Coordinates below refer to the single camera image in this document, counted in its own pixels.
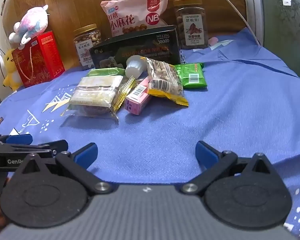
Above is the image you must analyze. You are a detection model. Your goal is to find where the gold striped snack packet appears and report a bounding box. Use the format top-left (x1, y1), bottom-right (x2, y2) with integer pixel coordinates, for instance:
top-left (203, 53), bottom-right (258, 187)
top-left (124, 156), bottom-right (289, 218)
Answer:
top-left (112, 75), bottom-right (136, 112)

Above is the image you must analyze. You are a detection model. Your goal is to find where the clear cake packet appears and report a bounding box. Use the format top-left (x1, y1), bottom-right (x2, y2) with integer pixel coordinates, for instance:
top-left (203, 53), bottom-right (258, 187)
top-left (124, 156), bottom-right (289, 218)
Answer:
top-left (60, 75), bottom-right (124, 125)

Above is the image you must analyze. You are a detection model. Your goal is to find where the white cable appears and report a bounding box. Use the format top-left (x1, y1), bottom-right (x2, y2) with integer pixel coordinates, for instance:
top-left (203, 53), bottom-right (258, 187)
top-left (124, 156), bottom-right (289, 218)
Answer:
top-left (209, 0), bottom-right (262, 47)

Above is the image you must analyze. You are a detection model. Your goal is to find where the pink snack bag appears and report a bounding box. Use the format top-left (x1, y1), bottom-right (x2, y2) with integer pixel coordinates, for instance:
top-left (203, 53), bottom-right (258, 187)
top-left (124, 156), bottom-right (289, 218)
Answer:
top-left (100, 0), bottom-right (169, 39)

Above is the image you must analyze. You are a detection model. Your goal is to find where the yellow nut snack packet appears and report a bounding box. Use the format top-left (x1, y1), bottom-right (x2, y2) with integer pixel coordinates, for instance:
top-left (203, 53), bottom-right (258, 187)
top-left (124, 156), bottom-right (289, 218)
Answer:
top-left (144, 57), bottom-right (190, 107)

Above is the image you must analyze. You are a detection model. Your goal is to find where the small gold lid nut jar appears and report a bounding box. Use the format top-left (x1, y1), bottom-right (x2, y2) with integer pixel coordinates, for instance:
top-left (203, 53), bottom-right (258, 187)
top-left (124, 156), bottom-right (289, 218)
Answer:
top-left (73, 23), bottom-right (103, 71)

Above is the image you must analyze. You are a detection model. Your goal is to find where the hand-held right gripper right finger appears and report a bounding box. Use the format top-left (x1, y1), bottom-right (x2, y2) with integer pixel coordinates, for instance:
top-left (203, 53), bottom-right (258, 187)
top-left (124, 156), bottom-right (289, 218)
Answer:
top-left (181, 140), bottom-right (278, 195)

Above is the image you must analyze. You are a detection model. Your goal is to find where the wooden headboard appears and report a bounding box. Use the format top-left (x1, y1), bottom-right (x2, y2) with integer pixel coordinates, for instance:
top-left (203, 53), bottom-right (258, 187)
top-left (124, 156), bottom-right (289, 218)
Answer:
top-left (1, 0), bottom-right (171, 68)

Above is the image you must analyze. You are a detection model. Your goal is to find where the red gift box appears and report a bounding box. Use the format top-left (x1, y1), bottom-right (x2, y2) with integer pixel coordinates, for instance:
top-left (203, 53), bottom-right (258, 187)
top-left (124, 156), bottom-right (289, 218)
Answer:
top-left (11, 30), bottom-right (66, 88)

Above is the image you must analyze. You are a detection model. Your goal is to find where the black cardboard box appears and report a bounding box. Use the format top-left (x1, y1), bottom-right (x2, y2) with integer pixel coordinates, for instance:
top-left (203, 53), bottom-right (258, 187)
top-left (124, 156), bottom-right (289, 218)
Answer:
top-left (89, 25), bottom-right (182, 70)

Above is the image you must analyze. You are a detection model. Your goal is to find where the tall gold lid nut jar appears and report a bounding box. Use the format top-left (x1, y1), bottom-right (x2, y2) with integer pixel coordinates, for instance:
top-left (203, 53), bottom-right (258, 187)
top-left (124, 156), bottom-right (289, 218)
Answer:
top-left (173, 0), bottom-right (209, 51)

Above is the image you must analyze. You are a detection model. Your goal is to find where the yellow plush duck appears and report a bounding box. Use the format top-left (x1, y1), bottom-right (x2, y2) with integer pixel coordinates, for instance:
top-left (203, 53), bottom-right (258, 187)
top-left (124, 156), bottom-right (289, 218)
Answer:
top-left (3, 48), bottom-right (23, 91)

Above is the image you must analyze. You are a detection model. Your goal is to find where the small pink box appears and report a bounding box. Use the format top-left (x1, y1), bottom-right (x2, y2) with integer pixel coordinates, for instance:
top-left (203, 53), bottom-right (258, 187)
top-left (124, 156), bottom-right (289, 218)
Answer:
top-left (124, 77), bottom-right (151, 116)

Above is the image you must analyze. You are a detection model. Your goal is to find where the white jelly cup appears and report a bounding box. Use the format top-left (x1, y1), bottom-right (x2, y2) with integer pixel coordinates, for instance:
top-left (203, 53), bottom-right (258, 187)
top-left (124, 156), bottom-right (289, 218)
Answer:
top-left (125, 55), bottom-right (146, 79)

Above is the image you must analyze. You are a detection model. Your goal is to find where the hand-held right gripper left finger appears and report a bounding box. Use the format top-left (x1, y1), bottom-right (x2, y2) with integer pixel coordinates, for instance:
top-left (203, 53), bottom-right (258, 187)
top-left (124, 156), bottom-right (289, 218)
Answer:
top-left (15, 142), bottom-right (112, 196)

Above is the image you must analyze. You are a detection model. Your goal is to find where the patterned glass door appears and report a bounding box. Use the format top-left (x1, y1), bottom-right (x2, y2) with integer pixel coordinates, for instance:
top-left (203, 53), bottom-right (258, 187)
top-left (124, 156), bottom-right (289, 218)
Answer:
top-left (243, 0), bottom-right (300, 77)

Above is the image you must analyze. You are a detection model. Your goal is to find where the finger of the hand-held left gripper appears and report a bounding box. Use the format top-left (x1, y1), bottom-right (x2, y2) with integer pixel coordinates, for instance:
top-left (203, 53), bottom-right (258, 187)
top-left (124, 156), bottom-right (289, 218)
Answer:
top-left (37, 139), bottom-right (69, 155)
top-left (0, 134), bottom-right (33, 146)

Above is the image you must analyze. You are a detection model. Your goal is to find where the pink plush toy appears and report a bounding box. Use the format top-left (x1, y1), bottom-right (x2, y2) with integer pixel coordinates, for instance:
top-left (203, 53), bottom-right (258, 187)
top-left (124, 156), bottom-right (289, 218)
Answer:
top-left (8, 4), bottom-right (49, 50)

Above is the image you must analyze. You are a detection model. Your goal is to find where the green snack packet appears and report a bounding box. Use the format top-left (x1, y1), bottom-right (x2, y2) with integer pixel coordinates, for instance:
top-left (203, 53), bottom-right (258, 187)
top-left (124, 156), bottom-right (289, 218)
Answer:
top-left (174, 62), bottom-right (208, 89)
top-left (86, 67), bottom-right (127, 78)

